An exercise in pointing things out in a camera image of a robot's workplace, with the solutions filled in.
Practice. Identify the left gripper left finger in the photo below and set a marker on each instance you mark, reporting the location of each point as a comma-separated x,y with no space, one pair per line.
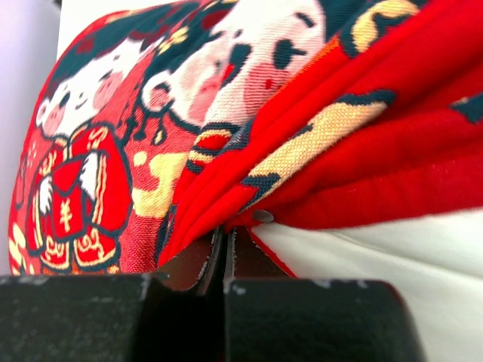
166,315

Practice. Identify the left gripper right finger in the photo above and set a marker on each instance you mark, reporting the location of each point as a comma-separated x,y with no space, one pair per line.
272,317

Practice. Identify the white pillow insert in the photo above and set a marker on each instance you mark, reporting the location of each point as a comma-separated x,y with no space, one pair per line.
435,262

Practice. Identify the red printed pillowcase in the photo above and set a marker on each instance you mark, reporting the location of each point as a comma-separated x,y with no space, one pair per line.
159,125

